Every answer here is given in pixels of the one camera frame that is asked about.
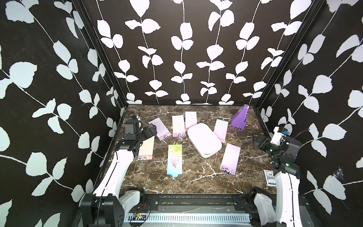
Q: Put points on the white plastic storage box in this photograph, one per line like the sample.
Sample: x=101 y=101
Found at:
x=204 y=140

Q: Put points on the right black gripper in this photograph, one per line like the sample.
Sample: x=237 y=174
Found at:
x=267 y=141

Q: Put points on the green blue sticker sheet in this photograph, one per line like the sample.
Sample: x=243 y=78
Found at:
x=174 y=162

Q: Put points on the pink-blue gradient sticker sheet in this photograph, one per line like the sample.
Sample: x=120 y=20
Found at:
x=220 y=130

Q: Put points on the rainbow gradient sticker sheet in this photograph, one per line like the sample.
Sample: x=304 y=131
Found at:
x=146 y=150

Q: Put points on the purple sticker sheet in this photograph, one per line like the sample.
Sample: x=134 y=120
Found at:
x=162 y=131

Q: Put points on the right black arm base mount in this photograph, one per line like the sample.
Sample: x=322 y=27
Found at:
x=244 y=202

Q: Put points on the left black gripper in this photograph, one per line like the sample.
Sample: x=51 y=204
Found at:
x=149 y=134

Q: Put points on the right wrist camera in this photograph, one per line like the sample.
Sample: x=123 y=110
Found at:
x=279 y=135

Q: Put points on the blue playing card box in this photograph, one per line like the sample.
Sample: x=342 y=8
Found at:
x=269 y=177

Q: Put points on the white perforated cable duct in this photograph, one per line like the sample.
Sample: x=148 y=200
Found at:
x=190 y=218

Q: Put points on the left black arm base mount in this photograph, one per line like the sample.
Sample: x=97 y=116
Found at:
x=150 y=203

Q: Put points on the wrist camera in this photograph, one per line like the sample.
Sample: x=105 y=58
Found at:
x=133 y=125
x=279 y=135

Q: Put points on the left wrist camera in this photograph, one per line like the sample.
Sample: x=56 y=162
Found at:
x=133 y=125

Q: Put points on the lilac white sticker sheet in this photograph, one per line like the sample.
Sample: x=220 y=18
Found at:
x=230 y=159

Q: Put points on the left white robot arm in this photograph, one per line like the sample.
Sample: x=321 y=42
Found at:
x=105 y=207

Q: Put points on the small circuit board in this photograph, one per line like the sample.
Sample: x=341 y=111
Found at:
x=138 y=216

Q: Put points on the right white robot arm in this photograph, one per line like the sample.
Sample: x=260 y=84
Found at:
x=287 y=211

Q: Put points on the purple plastic stand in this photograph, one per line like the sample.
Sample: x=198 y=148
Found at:
x=239 y=120

